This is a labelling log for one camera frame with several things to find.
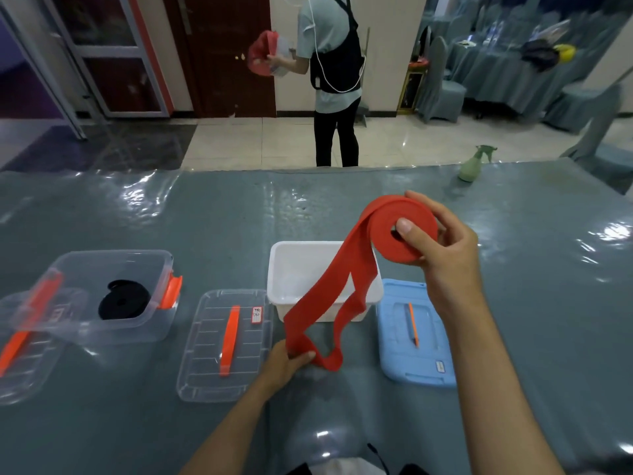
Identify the blue plastic lid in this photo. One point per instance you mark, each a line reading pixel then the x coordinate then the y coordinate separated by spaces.
pixel 430 351

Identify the dark brown wooden door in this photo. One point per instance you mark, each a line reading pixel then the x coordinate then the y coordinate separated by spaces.
pixel 222 54

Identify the gold and red stand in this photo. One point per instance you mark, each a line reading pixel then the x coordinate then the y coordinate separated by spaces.
pixel 411 88

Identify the grey covered chair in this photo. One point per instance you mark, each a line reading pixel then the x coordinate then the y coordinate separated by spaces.
pixel 578 106
pixel 608 153
pixel 440 93

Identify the table with grey cloth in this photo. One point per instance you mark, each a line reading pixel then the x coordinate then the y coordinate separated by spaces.
pixel 494 74

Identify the black apron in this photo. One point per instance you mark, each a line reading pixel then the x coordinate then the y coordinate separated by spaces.
pixel 341 64

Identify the person's right thumb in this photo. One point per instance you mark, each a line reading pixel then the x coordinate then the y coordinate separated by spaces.
pixel 413 238

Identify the person's right forearm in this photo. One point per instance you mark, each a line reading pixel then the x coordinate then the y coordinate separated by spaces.
pixel 494 390

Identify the person's right hand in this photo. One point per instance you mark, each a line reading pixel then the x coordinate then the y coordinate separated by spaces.
pixel 452 272

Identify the clear plastic container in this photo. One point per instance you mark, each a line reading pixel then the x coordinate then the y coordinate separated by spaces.
pixel 284 56

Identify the person's left thumb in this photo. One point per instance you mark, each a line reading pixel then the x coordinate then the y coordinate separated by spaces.
pixel 302 358

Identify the red elastic band roll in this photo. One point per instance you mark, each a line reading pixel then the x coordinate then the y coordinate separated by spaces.
pixel 353 272

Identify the black elastic band roll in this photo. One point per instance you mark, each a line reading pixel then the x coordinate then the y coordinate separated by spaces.
pixel 123 300

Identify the grey framed glass door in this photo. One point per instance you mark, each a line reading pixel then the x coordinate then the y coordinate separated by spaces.
pixel 111 56

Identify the white plastic bin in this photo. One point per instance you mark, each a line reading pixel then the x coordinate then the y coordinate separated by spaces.
pixel 301 276

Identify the yellow helmet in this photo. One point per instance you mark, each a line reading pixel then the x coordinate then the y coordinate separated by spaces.
pixel 565 52

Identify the black bag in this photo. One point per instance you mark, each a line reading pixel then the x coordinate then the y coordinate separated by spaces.
pixel 540 54

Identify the person's left forearm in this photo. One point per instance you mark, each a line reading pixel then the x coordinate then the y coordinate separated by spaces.
pixel 230 435

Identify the clear box with orange latches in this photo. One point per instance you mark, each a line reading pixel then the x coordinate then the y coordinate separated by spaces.
pixel 94 272

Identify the person's left hand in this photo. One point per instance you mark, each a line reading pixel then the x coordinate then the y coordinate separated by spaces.
pixel 278 368

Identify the green spray bottle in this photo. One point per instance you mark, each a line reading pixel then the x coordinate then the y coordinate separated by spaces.
pixel 471 168

